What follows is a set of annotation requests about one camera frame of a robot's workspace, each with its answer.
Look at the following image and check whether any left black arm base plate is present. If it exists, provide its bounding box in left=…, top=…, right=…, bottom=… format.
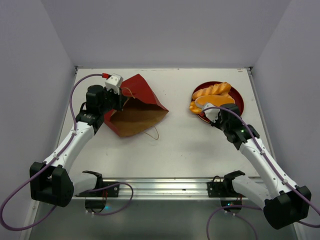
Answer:
left=76, top=180, right=120, bottom=198

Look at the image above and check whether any fake baguette bread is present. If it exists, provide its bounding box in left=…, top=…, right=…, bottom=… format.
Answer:
left=195, top=95, right=235, bottom=108

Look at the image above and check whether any long braided fake bread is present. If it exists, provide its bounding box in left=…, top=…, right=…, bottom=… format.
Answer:
left=189, top=101, right=203, bottom=114

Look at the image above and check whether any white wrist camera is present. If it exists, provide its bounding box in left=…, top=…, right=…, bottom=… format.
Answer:
left=105, top=74, right=123, bottom=95
left=202, top=102, right=220, bottom=123

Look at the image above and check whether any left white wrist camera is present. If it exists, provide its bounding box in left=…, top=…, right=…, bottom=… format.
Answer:
left=105, top=74, right=123, bottom=95

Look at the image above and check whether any purple cable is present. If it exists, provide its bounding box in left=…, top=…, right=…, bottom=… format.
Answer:
left=201, top=106, right=320, bottom=240
left=0, top=72, right=134, bottom=231

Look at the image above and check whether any twisted orange fake bread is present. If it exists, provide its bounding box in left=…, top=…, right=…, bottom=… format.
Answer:
left=191, top=82, right=232, bottom=100

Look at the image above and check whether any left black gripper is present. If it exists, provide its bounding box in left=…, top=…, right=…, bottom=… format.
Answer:
left=99, top=86, right=127, bottom=114

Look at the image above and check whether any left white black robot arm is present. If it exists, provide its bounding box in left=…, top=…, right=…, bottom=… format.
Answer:
left=29, top=85, right=128, bottom=207

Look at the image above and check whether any aluminium mounting rail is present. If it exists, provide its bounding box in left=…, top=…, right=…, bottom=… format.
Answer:
left=31, top=177, right=296, bottom=201

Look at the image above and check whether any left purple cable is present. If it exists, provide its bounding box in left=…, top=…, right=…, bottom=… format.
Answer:
left=0, top=72, right=134, bottom=231

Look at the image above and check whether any red brown paper bag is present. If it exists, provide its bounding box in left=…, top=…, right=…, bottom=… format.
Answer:
left=104, top=74, right=169, bottom=137

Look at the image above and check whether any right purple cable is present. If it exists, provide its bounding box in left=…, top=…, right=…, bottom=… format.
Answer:
left=201, top=106, right=320, bottom=240

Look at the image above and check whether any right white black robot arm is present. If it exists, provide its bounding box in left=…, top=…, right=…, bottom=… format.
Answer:
left=203, top=103, right=312, bottom=230

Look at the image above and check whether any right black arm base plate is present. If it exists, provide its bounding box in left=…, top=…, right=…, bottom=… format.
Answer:
left=206, top=176, right=241, bottom=198

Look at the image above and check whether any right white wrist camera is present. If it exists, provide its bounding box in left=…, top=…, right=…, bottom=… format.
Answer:
left=202, top=102, right=220, bottom=123

